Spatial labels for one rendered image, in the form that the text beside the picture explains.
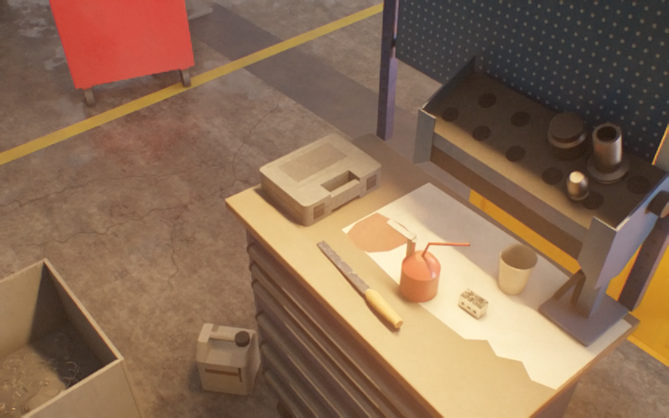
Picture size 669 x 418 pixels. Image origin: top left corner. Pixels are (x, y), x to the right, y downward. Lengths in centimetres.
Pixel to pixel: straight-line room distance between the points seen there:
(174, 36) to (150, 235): 131
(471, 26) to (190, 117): 251
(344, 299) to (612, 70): 72
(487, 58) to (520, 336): 61
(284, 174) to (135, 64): 237
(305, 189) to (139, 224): 164
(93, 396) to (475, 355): 108
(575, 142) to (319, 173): 66
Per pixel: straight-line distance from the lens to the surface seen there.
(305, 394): 192
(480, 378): 136
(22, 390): 229
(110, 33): 384
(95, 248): 310
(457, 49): 159
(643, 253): 147
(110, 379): 196
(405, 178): 177
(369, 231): 157
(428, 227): 163
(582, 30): 136
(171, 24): 387
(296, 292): 159
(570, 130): 130
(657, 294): 244
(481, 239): 162
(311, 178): 165
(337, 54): 436
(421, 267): 140
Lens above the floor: 205
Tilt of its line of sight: 41 degrees down
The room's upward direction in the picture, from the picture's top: straight up
